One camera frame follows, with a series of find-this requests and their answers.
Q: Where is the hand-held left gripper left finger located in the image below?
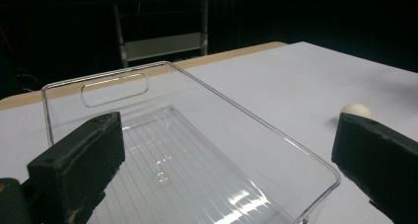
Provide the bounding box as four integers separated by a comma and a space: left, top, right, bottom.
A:
27, 111, 126, 224

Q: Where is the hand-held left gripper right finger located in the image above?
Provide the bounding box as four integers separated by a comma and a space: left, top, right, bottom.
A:
330, 112, 418, 224

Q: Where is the white ball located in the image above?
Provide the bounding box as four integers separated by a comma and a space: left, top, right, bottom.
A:
339, 103, 374, 120

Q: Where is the clear plastic container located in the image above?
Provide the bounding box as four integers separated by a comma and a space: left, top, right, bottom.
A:
41, 60, 342, 224

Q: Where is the grey metal table frame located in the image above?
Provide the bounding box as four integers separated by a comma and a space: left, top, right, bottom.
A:
112, 0, 210, 69

